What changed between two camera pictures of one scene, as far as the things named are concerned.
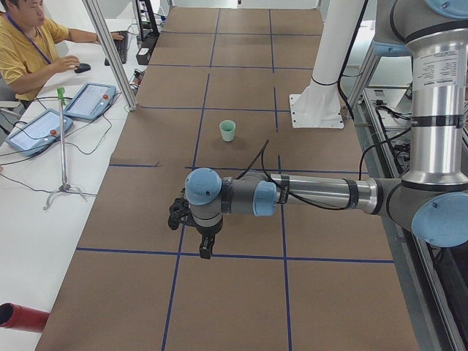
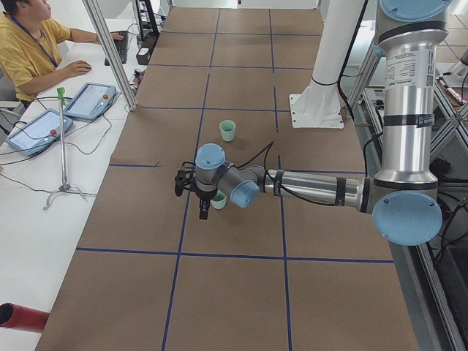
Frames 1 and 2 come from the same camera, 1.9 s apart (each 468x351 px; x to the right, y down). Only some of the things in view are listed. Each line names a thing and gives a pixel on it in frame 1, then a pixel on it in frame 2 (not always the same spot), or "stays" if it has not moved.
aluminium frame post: x=93 y=9 stays
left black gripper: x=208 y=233 → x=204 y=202
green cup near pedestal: x=227 y=129 stays
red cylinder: x=22 y=318 stays
